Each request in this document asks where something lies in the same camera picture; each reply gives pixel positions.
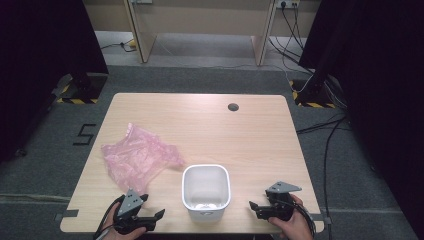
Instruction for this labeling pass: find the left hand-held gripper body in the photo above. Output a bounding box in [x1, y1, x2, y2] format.
[113, 188, 158, 235]

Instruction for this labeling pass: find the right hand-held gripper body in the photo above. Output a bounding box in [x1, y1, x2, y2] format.
[264, 180, 303, 222]

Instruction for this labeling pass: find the pink plastic bag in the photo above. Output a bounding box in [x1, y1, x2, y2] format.
[100, 122, 186, 195]

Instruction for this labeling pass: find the white plastic bin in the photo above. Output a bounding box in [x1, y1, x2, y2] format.
[181, 163, 232, 223]

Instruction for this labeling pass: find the person's right hand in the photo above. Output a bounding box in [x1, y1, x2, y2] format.
[268, 194, 315, 240]

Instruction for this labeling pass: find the person's left hand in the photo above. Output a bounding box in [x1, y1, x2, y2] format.
[104, 203, 148, 240]

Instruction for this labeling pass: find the grey tape strip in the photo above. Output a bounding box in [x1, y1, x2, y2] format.
[313, 213, 333, 225]
[54, 208, 80, 223]

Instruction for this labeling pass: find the stand base with striped tape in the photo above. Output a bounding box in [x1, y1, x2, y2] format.
[289, 78, 338, 110]
[51, 72, 109, 105]

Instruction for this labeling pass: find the black curtain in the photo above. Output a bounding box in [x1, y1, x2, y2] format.
[0, 0, 110, 164]
[298, 0, 424, 240]

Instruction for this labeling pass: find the light wooden desk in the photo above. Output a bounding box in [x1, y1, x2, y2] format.
[123, 0, 280, 67]

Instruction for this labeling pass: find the left hand-held gripper cable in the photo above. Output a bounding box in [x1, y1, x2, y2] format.
[94, 194, 126, 240]

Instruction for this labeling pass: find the hand-held gripper cable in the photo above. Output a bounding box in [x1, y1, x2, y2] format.
[289, 196, 317, 238]
[94, 194, 126, 240]

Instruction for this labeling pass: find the right hand-held gripper cable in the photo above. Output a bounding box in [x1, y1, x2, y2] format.
[289, 196, 317, 238]

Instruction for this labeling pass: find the long black floor cable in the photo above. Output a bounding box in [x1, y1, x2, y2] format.
[322, 116, 348, 240]

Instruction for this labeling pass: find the thick black floor cable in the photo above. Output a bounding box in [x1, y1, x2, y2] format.
[295, 114, 348, 135]

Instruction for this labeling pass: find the black cable with yellow plug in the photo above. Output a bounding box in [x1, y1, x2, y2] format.
[99, 38, 138, 54]

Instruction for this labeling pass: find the bundle of black cables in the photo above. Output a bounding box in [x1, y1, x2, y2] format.
[268, 5, 315, 75]

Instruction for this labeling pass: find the white wall socket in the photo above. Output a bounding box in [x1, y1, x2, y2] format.
[275, 0, 301, 10]

